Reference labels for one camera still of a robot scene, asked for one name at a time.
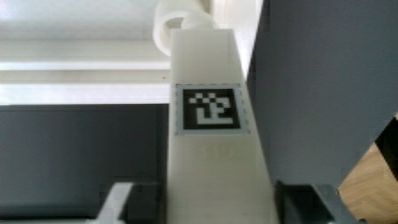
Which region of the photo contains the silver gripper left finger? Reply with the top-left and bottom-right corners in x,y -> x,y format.
87,181 -> 167,224

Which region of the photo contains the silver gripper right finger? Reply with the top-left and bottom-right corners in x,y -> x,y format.
275,181 -> 362,224

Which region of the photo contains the white desk top tray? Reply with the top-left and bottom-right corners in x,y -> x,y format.
0,0 -> 265,74

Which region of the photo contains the white front fence bar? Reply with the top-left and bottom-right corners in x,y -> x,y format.
0,61 -> 171,105

